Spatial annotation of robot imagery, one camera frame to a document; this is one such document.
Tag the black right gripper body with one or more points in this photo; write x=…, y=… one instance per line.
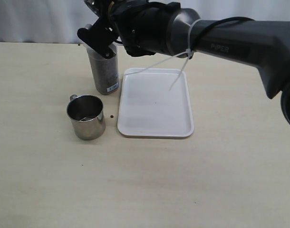
x=100, y=35

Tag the steel mug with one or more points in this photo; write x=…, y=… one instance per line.
x=95, y=6
x=86, y=113

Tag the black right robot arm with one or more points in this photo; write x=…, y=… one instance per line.
x=147, y=27

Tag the translucent plastic tumbler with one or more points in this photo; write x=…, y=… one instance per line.
x=104, y=71

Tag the white plastic tray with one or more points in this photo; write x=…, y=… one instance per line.
x=155, y=103

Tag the white curtain backdrop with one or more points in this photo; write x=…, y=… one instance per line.
x=57, y=21

